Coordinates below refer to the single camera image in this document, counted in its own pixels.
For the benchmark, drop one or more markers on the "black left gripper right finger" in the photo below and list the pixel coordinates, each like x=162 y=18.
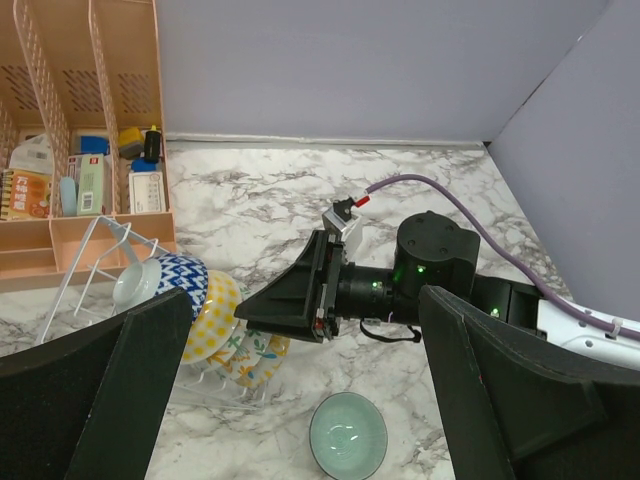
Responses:
x=514 y=406

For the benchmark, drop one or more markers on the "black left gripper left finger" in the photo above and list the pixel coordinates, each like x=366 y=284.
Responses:
x=89 y=404

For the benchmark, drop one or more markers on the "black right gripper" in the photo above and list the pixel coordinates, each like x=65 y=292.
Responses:
x=311 y=297

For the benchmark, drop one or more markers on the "white bowl orange flower green leaves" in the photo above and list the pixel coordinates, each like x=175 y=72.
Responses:
x=250 y=351

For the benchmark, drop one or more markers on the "yellow sun pattern bowl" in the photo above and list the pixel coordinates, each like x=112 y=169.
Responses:
x=216 y=320

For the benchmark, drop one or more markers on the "white orange flower small bowl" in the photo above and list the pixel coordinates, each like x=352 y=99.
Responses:
x=229 y=348

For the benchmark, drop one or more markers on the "red patterned ceramic bowl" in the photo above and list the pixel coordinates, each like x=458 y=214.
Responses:
x=141 y=281

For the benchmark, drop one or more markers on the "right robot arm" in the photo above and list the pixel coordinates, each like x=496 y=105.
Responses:
x=432 y=249

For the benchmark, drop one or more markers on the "light teal ceramic bowl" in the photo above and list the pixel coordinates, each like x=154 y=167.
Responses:
x=348 y=436

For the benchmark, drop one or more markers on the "white stationery box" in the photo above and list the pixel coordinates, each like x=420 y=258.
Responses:
x=146 y=192

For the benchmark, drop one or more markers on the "blue item behind white box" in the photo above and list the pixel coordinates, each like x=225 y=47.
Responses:
x=141 y=165

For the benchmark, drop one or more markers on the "green stationery box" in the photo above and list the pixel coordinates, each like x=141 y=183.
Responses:
x=94 y=187

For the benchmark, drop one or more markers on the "black marker eraser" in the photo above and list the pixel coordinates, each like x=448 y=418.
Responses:
x=152 y=145

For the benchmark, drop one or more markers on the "spiral orange notebook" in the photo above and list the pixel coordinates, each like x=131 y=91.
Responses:
x=25 y=195

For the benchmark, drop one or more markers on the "light blue plastic item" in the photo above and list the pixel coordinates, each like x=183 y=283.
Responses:
x=68 y=196

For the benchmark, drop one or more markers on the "yellow grey eraser block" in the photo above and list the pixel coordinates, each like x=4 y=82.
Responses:
x=131 y=143

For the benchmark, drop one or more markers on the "white red small box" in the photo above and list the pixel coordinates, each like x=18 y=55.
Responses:
x=81 y=166

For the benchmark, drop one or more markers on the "peach plastic file organizer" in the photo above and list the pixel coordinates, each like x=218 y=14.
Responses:
x=72 y=68

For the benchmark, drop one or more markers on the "blue grey eraser block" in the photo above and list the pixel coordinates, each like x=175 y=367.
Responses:
x=91 y=144

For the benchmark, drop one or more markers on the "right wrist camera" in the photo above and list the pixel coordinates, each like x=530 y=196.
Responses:
x=339 y=220

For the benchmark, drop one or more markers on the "white wire dish rack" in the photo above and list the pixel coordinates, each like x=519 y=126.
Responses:
x=106 y=248

